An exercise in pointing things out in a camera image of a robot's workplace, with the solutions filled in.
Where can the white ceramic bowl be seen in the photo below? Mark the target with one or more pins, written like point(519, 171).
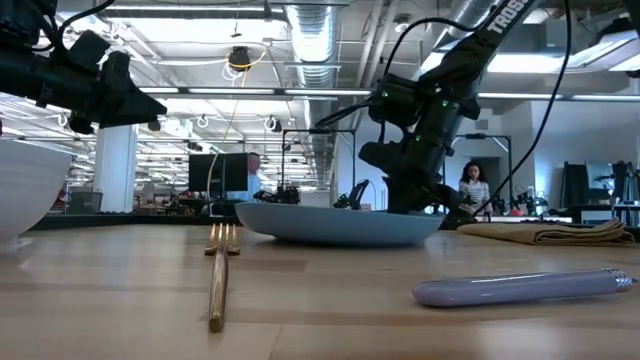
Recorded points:
point(27, 190)

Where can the black aluminium table frame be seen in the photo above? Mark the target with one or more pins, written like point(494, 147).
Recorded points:
point(125, 221)

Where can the silver ventilation duct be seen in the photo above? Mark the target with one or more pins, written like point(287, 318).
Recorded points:
point(315, 40)

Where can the blue ceramic plate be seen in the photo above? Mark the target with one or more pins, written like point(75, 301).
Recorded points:
point(335, 225)

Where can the gold metal fork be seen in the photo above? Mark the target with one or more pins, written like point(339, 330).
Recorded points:
point(219, 280)

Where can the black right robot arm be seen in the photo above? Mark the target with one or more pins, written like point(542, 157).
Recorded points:
point(500, 30)

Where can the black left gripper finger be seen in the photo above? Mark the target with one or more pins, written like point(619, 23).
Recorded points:
point(130, 102)

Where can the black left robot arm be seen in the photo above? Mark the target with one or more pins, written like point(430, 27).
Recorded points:
point(20, 17)

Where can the black background monitor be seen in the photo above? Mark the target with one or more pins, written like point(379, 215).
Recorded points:
point(217, 172)

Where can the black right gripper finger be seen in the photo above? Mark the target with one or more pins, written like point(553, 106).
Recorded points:
point(405, 197)
point(452, 202)

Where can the person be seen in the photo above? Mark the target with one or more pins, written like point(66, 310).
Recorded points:
point(475, 190)
point(252, 182)

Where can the dark background workstation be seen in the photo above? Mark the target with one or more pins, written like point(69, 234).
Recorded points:
point(600, 190)

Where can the black metal stand frame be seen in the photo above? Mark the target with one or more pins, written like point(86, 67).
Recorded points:
point(509, 165)
point(320, 131)

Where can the black background robot arm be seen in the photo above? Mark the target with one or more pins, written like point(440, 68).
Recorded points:
point(280, 195)
point(356, 194)

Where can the black ceiling mounted device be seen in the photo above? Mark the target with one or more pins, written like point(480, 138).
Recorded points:
point(240, 57)

